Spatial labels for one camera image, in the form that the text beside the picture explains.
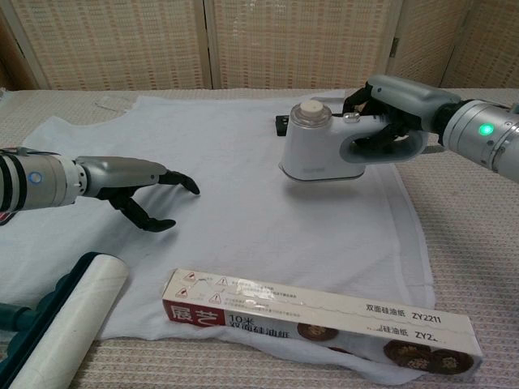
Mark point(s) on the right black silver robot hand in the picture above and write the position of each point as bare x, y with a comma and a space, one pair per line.
405, 101

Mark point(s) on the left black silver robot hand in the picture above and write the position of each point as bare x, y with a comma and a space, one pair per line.
121, 178

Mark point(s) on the white handheld garment steamer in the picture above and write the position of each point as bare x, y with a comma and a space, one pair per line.
312, 150

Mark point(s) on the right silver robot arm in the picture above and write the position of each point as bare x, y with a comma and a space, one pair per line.
482, 138

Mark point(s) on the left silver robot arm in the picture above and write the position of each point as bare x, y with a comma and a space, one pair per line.
36, 182

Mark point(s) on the white sleeveless shirt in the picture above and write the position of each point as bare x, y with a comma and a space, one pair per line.
227, 210

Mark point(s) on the black folded stand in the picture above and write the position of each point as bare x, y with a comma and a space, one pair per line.
282, 125

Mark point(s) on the woven folding screen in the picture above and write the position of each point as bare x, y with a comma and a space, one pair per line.
121, 40

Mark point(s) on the teal lint roller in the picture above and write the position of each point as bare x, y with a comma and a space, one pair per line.
69, 320

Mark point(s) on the beige woven tablecloth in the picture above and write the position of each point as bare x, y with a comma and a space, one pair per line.
466, 243

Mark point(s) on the baking paper box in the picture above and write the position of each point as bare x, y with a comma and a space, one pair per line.
324, 316

